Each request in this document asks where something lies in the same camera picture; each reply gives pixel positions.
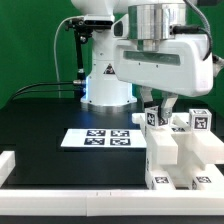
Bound white tagged cube nut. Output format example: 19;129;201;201
189;109;212;131

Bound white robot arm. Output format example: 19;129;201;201
71;0;224;118

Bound black cables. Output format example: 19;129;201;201
8;79;87;103

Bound white front fence bar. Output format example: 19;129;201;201
0;190;224;216

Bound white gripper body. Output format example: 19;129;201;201
114;34;213;97

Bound white left fence piece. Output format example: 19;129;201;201
0;151;15;187

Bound white chair seat tray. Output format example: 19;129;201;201
144;133;214;188

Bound white chair back frame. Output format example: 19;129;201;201
132;113;224;165

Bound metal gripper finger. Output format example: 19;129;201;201
160;92;178;119
140;86;153;108

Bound white fiducial tag sheet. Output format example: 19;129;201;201
61;129;146;148

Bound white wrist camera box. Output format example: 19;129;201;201
112;14;129;38

